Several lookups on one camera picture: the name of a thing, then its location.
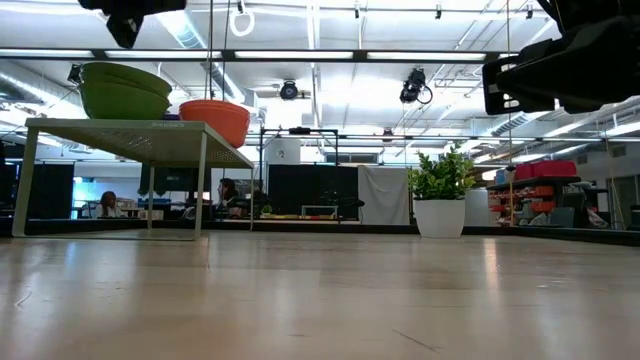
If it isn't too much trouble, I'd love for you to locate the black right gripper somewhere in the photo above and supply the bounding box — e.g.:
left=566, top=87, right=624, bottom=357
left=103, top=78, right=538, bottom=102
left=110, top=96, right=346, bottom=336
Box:
left=482, top=14, right=640, bottom=116

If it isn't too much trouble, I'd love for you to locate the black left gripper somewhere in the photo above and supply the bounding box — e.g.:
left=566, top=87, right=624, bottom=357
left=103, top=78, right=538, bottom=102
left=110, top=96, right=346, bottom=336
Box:
left=77, top=0, right=187, bottom=50

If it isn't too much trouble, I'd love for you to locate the floral mini bowl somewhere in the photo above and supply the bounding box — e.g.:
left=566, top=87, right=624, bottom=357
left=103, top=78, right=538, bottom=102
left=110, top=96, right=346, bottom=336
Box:
left=78, top=74, right=173, bottom=101
left=79, top=61, right=174, bottom=94
left=78, top=82, right=171, bottom=121

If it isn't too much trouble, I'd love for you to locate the storage shelf with red bins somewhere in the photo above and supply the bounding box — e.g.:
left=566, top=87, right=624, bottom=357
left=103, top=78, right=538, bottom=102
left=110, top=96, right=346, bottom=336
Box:
left=485, top=159, right=611, bottom=229

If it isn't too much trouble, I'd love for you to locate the green perforated metal shelf rack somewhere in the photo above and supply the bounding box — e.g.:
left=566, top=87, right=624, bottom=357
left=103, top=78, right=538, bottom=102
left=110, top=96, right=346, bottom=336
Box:
left=12, top=117, right=256, bottom=241

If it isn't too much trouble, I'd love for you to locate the black round ceiling device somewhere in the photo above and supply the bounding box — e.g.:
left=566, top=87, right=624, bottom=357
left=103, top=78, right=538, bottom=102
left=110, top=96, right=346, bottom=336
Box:
left=278, top=79, right=300, bottom=101

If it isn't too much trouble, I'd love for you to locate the person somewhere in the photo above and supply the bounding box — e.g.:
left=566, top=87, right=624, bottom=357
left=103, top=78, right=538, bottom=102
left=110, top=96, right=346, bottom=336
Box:
left=93, top=190, right=124, bottom=220
left=215, top=177, right=241, bottom=219

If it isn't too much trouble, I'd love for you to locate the small potted green plant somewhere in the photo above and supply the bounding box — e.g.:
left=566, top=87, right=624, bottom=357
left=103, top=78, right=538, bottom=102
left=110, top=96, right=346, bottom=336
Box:
left=407, top=143, right=477, bottom=240

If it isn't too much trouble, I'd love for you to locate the white hanging cloth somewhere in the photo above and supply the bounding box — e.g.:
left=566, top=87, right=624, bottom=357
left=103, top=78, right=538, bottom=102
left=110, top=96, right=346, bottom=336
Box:
left=357, top=165, right=412, bottom=226

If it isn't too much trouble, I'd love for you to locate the black partition panel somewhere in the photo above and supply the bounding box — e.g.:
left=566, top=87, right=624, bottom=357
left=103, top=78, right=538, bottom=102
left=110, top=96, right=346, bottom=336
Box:
left=267, top=164, right=360, bottom=221

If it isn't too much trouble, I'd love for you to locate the thin hanging rope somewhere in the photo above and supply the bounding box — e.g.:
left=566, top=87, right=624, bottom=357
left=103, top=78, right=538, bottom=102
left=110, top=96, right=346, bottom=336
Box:
left=504, top=0, right=516, bottom=226

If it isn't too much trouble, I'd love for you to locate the white hanging ring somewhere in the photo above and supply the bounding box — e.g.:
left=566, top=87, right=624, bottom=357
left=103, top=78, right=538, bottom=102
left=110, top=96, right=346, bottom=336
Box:
left=229, top=8, right=256, bottom=38

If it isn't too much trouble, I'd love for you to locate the black ceiling camera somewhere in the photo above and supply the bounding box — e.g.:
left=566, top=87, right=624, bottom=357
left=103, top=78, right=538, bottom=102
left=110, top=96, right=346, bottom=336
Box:
left=398, top=68, right=434, bottom=105

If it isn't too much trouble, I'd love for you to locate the black overhead frame bar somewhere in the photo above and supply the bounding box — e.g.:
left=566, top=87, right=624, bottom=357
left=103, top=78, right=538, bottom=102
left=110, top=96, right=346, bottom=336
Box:
left=0, top=47, right=519, bottom=63

